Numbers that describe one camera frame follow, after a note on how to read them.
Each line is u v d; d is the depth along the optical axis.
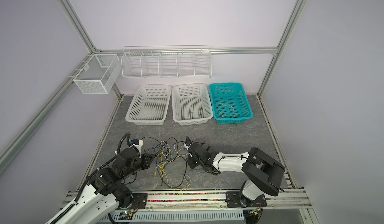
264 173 0.44
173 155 0.81
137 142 0.70
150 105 1.15
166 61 0.98
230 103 1.16
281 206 0.73
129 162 0.57
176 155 0.87
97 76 0.92
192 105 1.15
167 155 0.80
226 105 1.14
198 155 0.67
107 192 0.51
